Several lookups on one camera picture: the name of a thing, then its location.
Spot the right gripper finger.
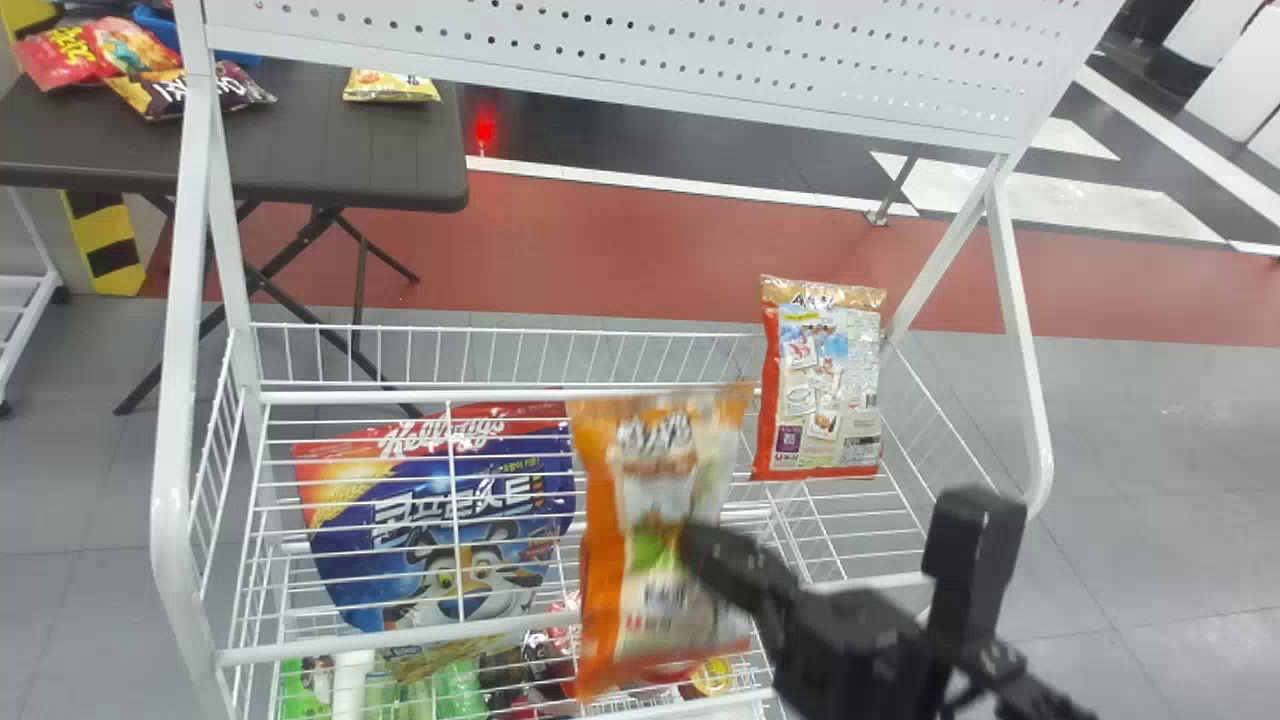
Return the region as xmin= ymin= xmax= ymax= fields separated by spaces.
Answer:
xmin=679 ymin=520 xmax=804 ymax=643

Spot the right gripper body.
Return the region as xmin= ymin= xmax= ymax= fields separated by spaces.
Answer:
xmin=773 ymin=587 xmax=953 ymax=720

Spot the orange cereal bag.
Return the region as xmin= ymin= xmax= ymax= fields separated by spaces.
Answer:
xmin=751 ymin=275 xmax=889 ymax=483
xmin=565 ymin=384 xmax=759 ymax=702

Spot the blue cereal bag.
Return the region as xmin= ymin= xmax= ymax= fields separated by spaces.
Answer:
xmin=291 ymin=401 xmax=579 ymax=635

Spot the dark side table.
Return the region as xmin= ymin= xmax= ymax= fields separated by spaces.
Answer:
xmin=0 ymin=57 xmax=471 ymax=417

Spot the yellow snack packet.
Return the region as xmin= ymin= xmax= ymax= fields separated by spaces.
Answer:
xmin=342 ymin=68 xmax=443 ymax=105

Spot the black snack packet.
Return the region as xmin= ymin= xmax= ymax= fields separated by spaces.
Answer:
xmin=104 ymin=60 xmax=279 ymax=124

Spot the white shelf trolley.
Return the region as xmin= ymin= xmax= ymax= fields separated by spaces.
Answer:
xmin=0 ymin=188 xmax=71 ymax=418

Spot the orange snack packet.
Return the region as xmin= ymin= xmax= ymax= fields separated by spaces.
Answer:
xmin=82 ymin=16 xmax=182 ymax=80

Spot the red snack packet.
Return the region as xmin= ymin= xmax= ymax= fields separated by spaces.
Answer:
xmin=11 ymin=25 xmax=102 ymax=94

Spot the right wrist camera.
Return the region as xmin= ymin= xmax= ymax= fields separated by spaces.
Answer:
xmin=921 ymin=486 xmax=1029 ymax=649

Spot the white wire rack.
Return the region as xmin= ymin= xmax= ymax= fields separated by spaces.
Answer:
xmin=150 ymin=0 xmax=1127 ymax=720

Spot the yellow black striped post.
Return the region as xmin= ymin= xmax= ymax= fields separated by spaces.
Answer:
xmin=61 ymin=190 xmax=148 ymax=298

